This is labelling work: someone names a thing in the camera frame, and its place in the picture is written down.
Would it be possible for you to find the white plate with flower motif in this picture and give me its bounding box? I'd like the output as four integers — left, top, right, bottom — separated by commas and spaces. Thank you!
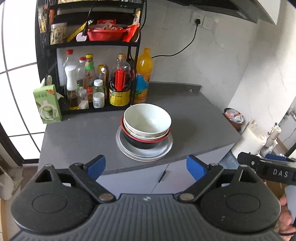
115, 127, 174, 162

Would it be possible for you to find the red and black bowl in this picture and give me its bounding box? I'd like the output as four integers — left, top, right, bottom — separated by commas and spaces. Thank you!
120, 117, 171, 150

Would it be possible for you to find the white ceramic bowl front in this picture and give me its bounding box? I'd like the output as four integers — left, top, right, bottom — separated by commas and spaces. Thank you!
124, 127, 171, 141

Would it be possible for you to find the white ceramic bowl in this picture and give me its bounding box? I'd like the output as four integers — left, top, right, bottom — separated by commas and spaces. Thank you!
123, 103, 172, 137
124, 127, 171, 141

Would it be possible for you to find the white ceramic bowl back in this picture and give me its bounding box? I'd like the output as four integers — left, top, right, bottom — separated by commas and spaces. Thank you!
123, 103, 172, 137

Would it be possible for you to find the person right hand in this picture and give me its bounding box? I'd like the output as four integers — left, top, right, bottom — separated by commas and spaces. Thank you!
278, 195, 295, 234

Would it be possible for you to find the brown trash bin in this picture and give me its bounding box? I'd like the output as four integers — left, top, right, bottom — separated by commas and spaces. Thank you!
223, 108, 245, 132

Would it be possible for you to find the small glass salt shaker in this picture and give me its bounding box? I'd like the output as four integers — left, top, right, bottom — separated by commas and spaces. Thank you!
78, 89, 89, 109

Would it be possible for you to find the white cap seasoning jar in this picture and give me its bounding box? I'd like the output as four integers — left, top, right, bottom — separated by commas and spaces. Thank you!
93, 79, 105, 108

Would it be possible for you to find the green tissue box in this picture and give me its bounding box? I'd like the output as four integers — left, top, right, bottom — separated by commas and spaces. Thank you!
33, 84, 62, 124

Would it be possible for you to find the large dark soy sauce bottle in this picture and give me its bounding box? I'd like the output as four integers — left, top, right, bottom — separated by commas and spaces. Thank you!
109, 54, 131, 107

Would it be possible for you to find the green label sauce bottle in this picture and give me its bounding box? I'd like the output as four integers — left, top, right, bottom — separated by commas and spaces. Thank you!
83, 54, 95, 102

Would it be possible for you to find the white spray oil bottle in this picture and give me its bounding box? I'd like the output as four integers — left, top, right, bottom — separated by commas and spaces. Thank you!
65, 65, 79, 110

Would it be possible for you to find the yellow cap brown bottle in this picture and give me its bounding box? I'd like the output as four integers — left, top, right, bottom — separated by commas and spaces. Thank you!
97, 64, 109, 99

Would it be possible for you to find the red cap clear bottle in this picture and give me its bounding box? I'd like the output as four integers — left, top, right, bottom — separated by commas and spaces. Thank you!
63, 49, 76, 68

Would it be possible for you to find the orange juice bottle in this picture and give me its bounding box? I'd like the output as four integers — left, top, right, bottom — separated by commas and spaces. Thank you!
134, 48, 153, 104

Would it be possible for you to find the black metal shelf rack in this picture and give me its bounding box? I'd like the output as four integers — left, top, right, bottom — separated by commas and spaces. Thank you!
34, 0, 145, 115

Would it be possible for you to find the red plastic basket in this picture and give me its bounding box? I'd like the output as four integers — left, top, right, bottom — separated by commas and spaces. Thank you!
87, 29, 127, 41

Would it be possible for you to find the white wall socket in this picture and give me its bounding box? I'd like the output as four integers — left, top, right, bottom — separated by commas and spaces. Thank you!
190, 11, 214, 31

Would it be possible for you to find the black power cable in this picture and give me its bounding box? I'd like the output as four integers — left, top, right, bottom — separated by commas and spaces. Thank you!
151, 19, 201, 59

